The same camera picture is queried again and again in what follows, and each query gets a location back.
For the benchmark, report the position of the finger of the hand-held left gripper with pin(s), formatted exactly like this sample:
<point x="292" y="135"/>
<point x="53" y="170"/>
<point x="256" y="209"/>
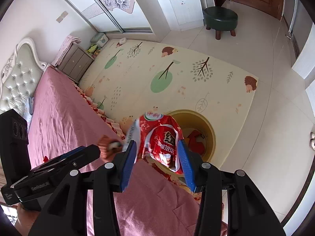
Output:
<point x="73" y="153"/>
<point x="91" y="154"/>

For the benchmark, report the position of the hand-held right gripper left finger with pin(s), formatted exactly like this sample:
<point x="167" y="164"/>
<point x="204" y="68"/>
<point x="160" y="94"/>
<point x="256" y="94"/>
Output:
<point x="129" y="164"/>

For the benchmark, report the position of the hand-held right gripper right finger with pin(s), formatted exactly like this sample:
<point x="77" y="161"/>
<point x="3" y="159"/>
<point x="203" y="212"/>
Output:
<point x="187" y="167"/>

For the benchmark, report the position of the brown snack wrapper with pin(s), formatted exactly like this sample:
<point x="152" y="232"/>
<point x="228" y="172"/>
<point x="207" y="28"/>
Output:
<point x="105" y="143"/>

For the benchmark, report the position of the yellow round bin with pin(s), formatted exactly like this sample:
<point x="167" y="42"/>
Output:
<point x="210" y="137"/>

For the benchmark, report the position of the red and white snack bag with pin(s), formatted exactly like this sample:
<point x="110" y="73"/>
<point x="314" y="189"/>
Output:
<point x="160" y="137"/>

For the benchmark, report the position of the person's left forearm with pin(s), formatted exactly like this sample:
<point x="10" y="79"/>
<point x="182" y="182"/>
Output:
<point x="24" y="221"/>

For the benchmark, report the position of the crumpled red packet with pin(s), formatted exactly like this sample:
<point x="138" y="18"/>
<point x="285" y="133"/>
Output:
<point x="195" y="145"/>

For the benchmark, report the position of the small red scrap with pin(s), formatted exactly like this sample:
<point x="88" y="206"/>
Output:
<point x="45" y="159"/>

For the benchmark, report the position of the pink bed sheet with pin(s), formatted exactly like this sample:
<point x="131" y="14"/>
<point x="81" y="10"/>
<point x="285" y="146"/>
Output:
<point x="61" y="118"/>

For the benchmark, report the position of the light blue pillow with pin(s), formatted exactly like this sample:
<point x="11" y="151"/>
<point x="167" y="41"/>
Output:
<point x="30" y="105"/>

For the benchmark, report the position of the tufted grey headboard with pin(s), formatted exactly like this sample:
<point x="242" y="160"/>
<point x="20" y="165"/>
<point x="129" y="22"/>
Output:
<point x="19" y="78"/>

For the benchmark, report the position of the cream tree print play mat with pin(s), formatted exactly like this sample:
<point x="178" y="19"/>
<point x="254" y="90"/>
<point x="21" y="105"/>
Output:
<point x="137" y="78"/>

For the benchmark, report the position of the grey nightstand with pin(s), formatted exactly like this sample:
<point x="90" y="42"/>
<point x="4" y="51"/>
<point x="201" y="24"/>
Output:
<point x="76" y="61"/>

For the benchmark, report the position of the yellow green toy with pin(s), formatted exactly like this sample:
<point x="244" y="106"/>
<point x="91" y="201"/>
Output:
<point x="93" y="49"/>

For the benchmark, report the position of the pink floral cloth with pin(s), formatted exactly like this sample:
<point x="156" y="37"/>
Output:
<point x="65" y="45"/>

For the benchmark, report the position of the green and white storage box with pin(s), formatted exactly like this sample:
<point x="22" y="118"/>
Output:
<point x="101" y="39"/>

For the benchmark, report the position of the small white container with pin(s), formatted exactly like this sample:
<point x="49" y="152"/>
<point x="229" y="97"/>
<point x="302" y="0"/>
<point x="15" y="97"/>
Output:
<point x="122" y="40"/>

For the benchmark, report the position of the white object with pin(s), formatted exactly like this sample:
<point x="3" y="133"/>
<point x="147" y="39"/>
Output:
<point x="312" y="140"/>

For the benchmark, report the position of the white sliding door wardrobe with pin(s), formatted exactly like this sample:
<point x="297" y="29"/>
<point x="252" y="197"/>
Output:
<point x="98" y="5"/>

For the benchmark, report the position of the green round stool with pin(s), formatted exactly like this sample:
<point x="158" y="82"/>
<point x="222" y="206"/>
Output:
<point x="220" y="17"/>

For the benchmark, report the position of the beige wall switch plate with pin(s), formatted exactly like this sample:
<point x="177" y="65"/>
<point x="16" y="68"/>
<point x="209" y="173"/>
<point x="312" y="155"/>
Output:
<point x="64" y="14"/>

